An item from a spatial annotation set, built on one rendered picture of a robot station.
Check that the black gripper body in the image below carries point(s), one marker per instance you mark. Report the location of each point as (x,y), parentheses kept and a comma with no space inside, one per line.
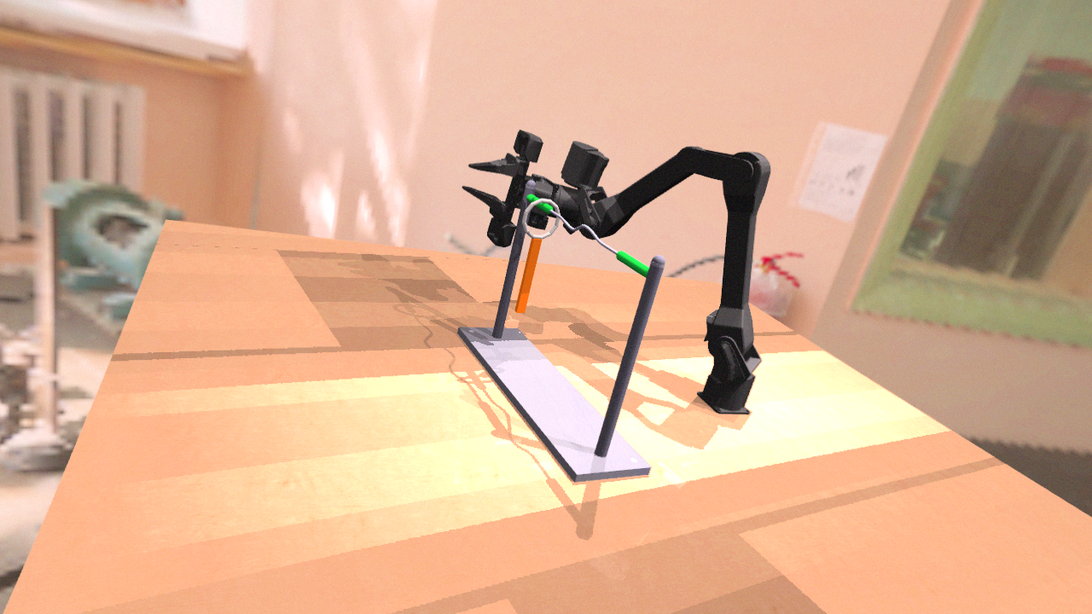
(528,146)

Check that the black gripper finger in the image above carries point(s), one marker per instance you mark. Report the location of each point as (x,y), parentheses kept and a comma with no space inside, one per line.
(497,208)
(507,166)

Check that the white loop with orange handle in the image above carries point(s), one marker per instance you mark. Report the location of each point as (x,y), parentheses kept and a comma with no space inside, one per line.
(532,256)

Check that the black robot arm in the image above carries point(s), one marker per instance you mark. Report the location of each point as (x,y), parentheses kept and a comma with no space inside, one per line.
(745,177)

